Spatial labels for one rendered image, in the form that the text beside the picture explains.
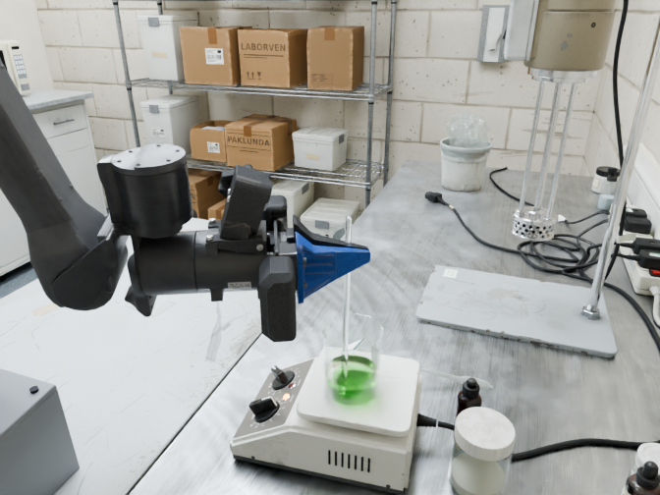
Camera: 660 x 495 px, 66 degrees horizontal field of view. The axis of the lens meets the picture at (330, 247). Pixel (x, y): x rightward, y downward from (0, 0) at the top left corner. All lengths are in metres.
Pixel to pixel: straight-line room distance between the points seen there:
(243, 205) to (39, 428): 0.32
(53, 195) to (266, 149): 2.38
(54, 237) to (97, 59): 3.44
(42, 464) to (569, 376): 0.66
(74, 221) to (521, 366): 0.61
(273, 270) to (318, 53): 2.30
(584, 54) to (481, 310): 0.41
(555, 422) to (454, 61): 2.34
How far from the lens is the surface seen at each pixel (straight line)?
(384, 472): 0.58
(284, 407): 0.60
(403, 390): 0.59
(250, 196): 0.43
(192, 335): 0.84
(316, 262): 0.46
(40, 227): 0.47
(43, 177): 0.45
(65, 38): 4.04
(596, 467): 0.69
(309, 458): 0.59
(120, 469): 0.66
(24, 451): 0.61
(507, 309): 0.91
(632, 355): 0.90
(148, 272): 0.46
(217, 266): 0.45
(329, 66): 2.64
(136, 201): 0.43
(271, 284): 0.38
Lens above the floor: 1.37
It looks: 25 degrees down
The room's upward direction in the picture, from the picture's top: straight up
